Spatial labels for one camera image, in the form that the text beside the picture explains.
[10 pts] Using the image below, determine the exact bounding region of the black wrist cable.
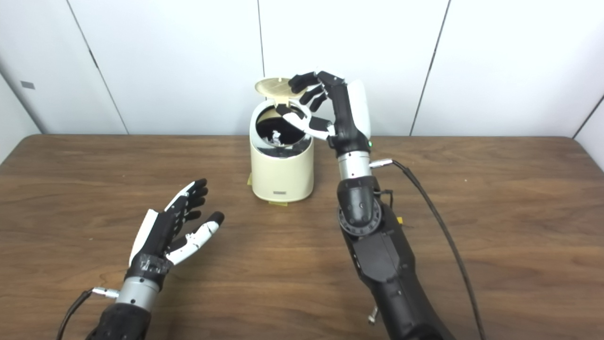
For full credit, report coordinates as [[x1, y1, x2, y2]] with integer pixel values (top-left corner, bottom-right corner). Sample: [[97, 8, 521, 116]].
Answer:
[[57, 287, 118, 340], [370, 160, 487, 340]]

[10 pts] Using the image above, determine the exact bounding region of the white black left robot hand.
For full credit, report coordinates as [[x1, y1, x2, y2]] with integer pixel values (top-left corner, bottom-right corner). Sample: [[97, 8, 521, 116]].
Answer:
[[126, 178, 225, 291]]

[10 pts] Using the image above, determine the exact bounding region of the cream-colored round bin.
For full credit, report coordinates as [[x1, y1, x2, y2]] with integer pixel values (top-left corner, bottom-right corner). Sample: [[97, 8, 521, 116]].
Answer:
[[249, 99, 315, 204]]

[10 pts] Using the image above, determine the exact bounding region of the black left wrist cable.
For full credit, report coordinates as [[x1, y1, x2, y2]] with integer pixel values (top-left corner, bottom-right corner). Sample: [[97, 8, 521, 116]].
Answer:
[[57, 287, 118, 340]]

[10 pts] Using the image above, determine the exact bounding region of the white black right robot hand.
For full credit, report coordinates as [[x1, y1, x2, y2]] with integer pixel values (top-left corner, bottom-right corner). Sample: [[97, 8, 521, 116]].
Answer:
[[276, 71, 372, 157]]

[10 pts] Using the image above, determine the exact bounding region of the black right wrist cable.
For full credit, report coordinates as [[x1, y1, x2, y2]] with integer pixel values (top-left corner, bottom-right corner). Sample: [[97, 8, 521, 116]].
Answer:
[[370, 160, 487, 340]]

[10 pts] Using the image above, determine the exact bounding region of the cream round bin lid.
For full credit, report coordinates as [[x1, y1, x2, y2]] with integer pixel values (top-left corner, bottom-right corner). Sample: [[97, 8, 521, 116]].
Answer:
[[254, 77, 302, 104]]

